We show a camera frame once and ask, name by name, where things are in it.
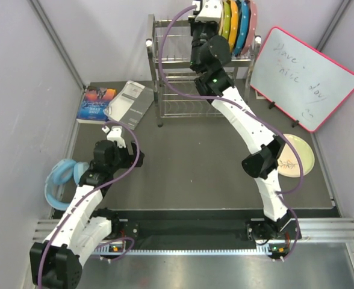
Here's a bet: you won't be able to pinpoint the grey slotted cable duct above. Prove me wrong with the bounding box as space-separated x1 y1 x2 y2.
92 243 286 256

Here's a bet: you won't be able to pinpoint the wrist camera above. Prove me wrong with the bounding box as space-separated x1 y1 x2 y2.
192 0 223 24
102 126 126 149

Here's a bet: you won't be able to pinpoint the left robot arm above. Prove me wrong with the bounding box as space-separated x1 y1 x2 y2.
29 140 144 288

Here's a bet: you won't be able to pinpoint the green polka dot plate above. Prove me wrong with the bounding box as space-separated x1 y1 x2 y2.
222 1 231 40

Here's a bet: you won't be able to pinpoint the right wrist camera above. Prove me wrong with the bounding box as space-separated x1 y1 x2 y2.
192 0 223 24

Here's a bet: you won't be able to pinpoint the cream green plate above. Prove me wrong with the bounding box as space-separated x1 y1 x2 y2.
278 134 315 178

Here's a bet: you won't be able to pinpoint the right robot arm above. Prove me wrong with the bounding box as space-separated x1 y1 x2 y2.
188 14 291 238

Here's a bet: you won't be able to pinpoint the steel two-tier dish rack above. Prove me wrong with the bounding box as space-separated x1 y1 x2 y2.
146 14 261 127

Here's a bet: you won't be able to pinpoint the yellow polka dot plate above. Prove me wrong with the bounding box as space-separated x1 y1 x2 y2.
228 0 239 52

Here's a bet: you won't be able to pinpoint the beige bird plate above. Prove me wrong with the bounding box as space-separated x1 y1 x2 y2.
218 1 225 36

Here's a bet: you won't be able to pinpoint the pink framed whiteboard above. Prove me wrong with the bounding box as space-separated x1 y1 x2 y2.
250 26 354 132

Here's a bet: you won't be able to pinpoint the grey white booklet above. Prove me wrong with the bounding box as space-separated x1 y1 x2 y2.
104 81 154 130

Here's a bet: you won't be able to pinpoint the pink polka dot plate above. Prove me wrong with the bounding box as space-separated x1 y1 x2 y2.
240 1 258 55

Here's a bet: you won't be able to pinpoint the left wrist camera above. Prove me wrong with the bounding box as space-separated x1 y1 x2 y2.
102 126 126 149

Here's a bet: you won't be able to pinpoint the light blue headphones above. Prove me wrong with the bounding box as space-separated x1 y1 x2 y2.
44 158 89 211

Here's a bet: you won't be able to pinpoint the blue polka dot plate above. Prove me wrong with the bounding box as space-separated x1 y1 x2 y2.
233 1 250 57

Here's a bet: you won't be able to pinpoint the blue orange paperback book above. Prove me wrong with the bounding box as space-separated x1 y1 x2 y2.
76 86 117 124

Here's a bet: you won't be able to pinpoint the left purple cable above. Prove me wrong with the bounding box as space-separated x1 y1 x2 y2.
37 120 141 288

